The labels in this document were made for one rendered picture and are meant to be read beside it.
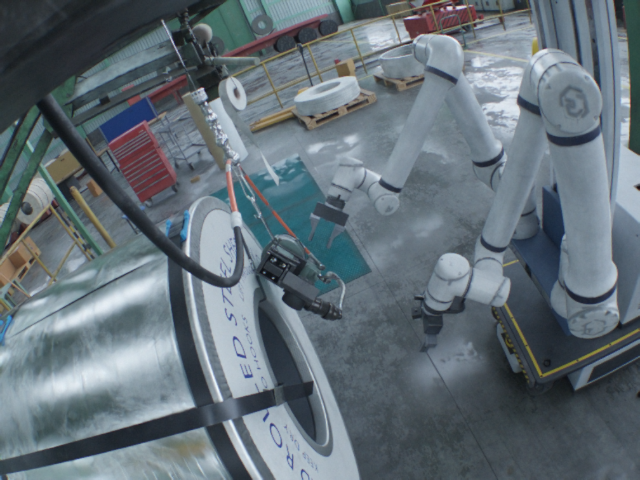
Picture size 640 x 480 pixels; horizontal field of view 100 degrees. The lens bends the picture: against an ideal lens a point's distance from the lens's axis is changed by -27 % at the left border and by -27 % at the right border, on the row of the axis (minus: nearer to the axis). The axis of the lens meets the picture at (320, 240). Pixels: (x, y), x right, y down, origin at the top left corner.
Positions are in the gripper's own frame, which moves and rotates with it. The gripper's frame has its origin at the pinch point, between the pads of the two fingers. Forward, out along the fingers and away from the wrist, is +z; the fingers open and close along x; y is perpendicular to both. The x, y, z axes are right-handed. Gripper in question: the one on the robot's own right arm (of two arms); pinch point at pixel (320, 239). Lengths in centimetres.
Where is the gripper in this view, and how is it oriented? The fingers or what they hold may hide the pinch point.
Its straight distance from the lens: 142.1
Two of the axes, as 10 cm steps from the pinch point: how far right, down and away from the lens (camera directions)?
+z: -3.7, 9.2, 1.5
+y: 0.1, -1.6, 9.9
